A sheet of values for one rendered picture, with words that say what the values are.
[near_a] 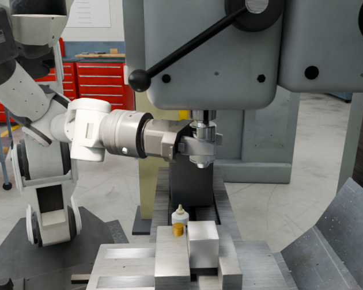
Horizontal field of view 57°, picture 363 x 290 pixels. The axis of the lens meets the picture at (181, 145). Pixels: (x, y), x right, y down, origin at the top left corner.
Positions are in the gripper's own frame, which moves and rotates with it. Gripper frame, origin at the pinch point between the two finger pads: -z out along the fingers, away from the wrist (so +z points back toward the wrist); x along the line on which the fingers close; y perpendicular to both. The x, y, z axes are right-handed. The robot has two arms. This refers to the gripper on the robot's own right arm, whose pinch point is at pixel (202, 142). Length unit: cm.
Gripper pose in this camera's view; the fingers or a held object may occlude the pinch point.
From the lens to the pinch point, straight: 59.0
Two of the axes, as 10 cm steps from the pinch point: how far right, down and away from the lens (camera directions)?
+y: -0.1, 9.5, 3.3
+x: 3.3, -3.0, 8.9
